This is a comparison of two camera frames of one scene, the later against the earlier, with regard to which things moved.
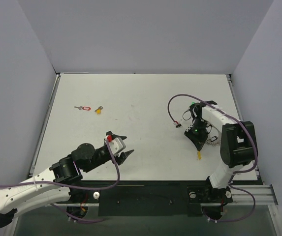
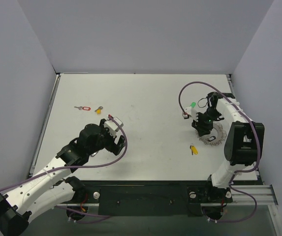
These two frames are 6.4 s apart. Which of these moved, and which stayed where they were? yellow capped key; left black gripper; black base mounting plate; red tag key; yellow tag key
Moved: yellow tag key; left black gripper
Stayed: black base mounting plate; red tag key; yellow capped key
